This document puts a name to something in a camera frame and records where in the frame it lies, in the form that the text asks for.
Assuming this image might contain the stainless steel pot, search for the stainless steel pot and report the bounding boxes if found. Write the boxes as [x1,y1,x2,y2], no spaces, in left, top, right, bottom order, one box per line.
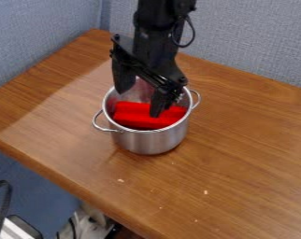
[92,81,201,155]

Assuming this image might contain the black chair frame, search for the black chair frame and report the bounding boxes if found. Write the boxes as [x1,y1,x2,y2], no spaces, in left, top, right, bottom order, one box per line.
[0,180,44,239]

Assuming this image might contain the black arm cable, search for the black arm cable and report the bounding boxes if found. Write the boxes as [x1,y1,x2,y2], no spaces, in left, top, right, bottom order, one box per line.
[169,14,197,49]

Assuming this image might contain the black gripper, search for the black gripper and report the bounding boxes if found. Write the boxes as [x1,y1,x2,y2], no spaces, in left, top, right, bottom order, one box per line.
[109,26,188,118]

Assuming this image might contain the white equipment under table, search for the white equipment under table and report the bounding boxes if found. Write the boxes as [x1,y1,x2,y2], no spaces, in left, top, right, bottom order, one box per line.
[54,204,117,239]

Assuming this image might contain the red rectangular block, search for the red rectangular block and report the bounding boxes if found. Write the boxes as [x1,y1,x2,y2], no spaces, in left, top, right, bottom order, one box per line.
[113,101,187,130]

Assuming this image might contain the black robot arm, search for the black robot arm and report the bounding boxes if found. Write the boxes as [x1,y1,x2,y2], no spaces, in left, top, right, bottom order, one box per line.
[109,0,197,118]

